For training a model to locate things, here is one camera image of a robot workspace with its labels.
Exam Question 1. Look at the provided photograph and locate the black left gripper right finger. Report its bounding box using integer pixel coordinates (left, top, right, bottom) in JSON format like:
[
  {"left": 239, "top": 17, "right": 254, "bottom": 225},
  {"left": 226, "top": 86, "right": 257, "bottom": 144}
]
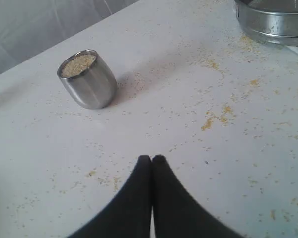
[{"left": 152, "top": 155, "right": 242, "bottom": 238}]

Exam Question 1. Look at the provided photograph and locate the yellow grain powder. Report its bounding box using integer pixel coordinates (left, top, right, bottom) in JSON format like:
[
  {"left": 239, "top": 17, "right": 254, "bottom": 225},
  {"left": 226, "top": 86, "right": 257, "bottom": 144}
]
[{"left": 61, "top": 54, "right": 96, "bottom": 78}]

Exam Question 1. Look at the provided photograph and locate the round steel mesh sieve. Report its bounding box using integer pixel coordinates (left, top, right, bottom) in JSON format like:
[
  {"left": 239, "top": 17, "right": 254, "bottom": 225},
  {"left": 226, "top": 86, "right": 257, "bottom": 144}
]
[{"left": 235, "top": 0, "right": 298, "bottom": 46}]

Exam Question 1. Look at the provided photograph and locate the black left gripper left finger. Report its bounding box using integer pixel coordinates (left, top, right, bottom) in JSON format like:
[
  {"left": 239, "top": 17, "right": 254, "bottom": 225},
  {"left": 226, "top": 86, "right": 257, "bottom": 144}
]
[{"left": 69, "top": 155, "right": 152, "bottom": 238}]

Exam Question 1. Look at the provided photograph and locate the stainless steel cup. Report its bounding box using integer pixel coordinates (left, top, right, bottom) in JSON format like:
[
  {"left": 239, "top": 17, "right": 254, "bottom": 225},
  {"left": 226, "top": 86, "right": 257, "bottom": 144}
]
[{"left": 57, "top": 49, "right": 118, "bottom": 110}]

